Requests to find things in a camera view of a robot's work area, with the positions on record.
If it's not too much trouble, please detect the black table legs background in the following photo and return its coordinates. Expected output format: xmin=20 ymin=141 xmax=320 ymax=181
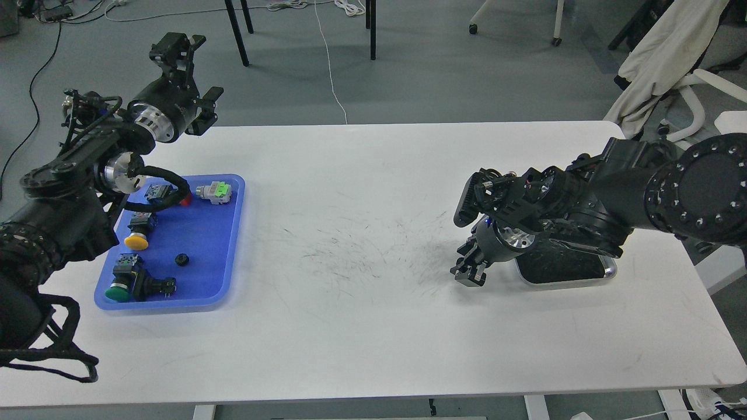
xmin=224 ymin=1 xmax=377 ymax=67

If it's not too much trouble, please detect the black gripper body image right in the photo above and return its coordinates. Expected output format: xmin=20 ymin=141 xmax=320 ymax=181
xmin=472 ymin=217 xmax=537 ymax=266

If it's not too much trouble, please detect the grey green connector switch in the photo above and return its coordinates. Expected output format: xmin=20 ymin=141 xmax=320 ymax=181
xmin=195 ymin=181 xmax=232 ymax=205

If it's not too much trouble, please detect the green push button switch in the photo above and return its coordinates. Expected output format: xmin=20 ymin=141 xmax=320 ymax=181
xmin=104 ymin=253 xmax=142 ymax=302

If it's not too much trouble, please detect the black switch block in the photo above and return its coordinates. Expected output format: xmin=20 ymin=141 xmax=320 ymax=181
xmin=131 ymin=269 xmax=177 ymax=302

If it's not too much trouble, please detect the silver metal tray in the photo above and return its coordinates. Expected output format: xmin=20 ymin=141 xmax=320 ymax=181
xmin=515 ymin=240 xmax=618 ymax=289

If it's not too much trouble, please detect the white cable on floor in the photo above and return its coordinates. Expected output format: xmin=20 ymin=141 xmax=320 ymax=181
xmin=105 ymin=0 xmax=366 ymax=125

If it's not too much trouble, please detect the black gear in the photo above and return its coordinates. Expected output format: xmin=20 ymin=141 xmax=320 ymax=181
xmin=174 ymin=253 xmax=190 ymax=267

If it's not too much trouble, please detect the white chair with beige cloth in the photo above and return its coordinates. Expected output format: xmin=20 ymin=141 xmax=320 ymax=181
xmin=605 ymin=1 xmax=745 ymax=145

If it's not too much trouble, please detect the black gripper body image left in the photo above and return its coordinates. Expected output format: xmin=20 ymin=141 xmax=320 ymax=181
xmin=127 ymin=74 xmax=198 ymax=143

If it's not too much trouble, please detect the red push button switch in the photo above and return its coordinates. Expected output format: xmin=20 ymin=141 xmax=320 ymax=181
xmin=144 ymin=184 xmax=193 ymax=207

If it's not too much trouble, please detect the black cable on floor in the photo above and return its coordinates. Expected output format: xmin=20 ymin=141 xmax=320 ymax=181
xmin=0 ymin=0 xmax=106 ymax=202

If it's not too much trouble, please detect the blue plastic tray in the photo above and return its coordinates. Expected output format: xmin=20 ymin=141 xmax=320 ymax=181
xmin=93 ymin=174 xmax=245 ymax=312

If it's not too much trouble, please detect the yellow push button switch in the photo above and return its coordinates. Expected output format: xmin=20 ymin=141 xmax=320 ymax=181
xmin=124 ymin=212 xmax=157 ymax=251

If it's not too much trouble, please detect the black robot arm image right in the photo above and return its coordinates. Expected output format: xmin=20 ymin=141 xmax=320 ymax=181
xmin=451 ymin=133 xmax=746 ymax=286

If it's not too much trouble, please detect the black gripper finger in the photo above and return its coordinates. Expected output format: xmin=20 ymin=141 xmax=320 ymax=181
xmin=149 ymin=32 xmax=207 ymax=88
xmin=456 ymin=257 xmax=487 ymax=287
xmin=185 ymin=87 xmax=224 ymax=136
xmin=450 ymin=239 xmax=482 ymax=280

